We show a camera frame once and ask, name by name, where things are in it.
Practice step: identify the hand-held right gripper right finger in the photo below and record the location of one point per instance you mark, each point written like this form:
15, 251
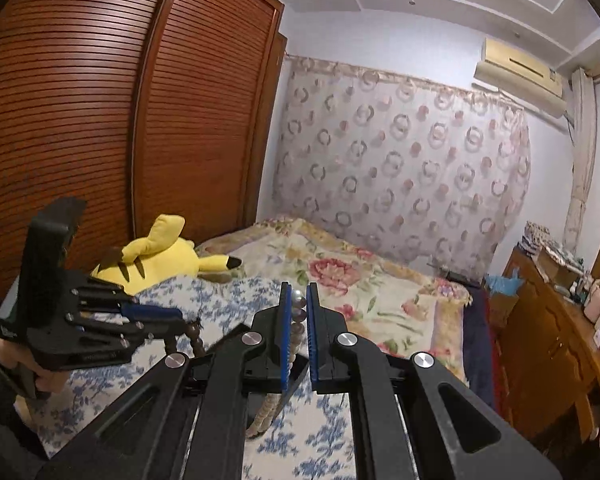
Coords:
314, 345

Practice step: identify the wrapped white pipe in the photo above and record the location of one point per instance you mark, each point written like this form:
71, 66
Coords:
579, 150

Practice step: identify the dark blue cloth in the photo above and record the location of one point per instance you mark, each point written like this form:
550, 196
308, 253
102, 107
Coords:
477, 345

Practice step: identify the person's left hand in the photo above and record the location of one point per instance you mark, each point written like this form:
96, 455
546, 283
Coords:
47, 381

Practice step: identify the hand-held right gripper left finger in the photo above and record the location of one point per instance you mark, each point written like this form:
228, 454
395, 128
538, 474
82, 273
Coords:
285, 340

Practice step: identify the brown slatted wooden wardrobe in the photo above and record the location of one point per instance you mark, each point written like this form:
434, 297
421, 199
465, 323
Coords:
130, 110

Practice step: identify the yellow plush toy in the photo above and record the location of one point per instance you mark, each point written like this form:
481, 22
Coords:
160, 255

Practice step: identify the floral quilt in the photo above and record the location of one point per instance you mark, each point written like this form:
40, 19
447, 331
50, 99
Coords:
360, 290

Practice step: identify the blue floral bed sheet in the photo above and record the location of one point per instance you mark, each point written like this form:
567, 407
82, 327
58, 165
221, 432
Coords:
220, 305

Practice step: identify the circle patterned curtain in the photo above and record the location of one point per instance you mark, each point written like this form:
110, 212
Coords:
400, 170

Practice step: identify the white air conditioner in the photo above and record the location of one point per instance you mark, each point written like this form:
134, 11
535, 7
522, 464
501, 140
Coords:
520, 77

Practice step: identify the pink bottle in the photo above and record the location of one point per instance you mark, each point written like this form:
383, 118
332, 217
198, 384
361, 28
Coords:
594, 301

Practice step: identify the cardboard box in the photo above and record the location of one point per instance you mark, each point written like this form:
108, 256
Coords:
555, 267

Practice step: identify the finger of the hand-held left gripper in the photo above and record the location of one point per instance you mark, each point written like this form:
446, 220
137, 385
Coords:
155, 311
130, 336

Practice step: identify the wooden dresser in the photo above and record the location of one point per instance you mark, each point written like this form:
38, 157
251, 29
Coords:
545, 350

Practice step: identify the blue plastic bag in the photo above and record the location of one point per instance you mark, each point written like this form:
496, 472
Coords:
504, 281

